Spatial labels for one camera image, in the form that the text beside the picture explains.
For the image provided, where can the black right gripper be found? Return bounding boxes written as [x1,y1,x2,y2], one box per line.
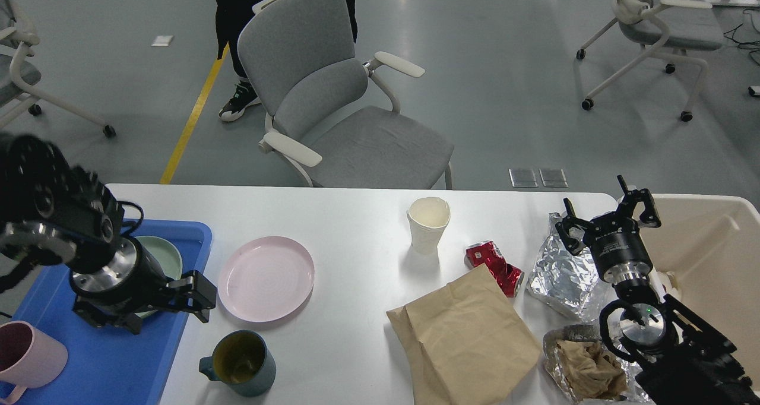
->
[556,175,662,284]

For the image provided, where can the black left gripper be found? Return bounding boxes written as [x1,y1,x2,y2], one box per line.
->
[70,237,217,335]

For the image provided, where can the dark teal mug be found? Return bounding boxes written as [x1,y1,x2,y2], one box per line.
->
[198,330,277,397]

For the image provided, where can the pink plate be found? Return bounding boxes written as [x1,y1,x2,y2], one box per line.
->
[218,236,315,323]

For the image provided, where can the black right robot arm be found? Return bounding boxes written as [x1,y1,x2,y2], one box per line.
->
[555,175,758,404]

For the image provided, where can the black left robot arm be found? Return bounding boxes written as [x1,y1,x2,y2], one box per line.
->
[1,132,217,334]

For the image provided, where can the green plate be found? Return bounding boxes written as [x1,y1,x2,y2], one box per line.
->
[134,235,183,319]

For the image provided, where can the crumpled aluminium foil sheet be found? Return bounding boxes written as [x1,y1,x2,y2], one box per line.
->
[526,213,611,323]

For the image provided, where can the blue plastic tray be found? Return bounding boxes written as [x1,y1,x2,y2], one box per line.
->
[2,219,211,404]

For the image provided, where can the floor outlet plate right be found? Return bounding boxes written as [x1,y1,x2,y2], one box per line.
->
[539,169,568,188]

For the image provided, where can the floor outlet plate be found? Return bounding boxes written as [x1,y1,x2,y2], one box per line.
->
[508,169,539,188]
[539,169,568,188]

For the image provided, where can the beige plastic bin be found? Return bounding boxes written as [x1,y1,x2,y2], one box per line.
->
[641,194,759,390]

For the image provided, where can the floor outlet plate left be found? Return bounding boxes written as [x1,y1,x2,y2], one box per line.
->
[508,169,539,188]

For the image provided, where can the crushed red can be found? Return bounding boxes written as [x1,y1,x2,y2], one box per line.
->
[465,241,525,299]

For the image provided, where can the pink mug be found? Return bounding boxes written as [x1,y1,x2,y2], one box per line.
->
[1,321,68,404]

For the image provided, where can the foil with brown napkin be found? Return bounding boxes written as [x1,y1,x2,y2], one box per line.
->
[543,324,653,404]

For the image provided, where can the white paper cup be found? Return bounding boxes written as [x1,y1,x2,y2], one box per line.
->
[407,197,451,255]

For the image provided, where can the brown paper bag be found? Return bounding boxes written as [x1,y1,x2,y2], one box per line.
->
[387,266,541,404]

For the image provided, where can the white chair right background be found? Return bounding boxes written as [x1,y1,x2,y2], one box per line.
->
[576,0,724,122]

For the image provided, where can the white chair background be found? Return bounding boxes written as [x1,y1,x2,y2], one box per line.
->
[576,0,724,122]
[1,0,116,139]

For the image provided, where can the white chair left background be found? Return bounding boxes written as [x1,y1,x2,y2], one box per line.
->
[1,0,116,139]

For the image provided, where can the grey office chair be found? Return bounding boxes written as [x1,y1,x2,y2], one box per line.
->
[238,0,454,189]

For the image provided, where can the person in black clothes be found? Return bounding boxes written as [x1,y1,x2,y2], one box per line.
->
[215,0,358,122]

